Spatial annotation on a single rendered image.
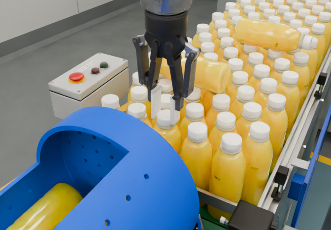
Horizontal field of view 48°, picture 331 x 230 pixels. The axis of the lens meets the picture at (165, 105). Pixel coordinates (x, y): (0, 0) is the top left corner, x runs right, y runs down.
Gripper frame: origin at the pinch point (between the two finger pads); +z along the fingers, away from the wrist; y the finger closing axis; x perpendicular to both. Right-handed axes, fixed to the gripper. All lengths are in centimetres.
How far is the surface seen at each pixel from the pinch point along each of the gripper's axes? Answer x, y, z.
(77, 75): 3.4, -26.7, 2.2
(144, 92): 6.1, -9.2, 3.0
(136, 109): -0.5, -6.9, 3.0
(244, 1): 80, -12, 3
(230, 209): -4.0, 17.6, 16.8
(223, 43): 42.2, -4.6, 3.7
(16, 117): 80, -170, 114
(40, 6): 192, -252, 79
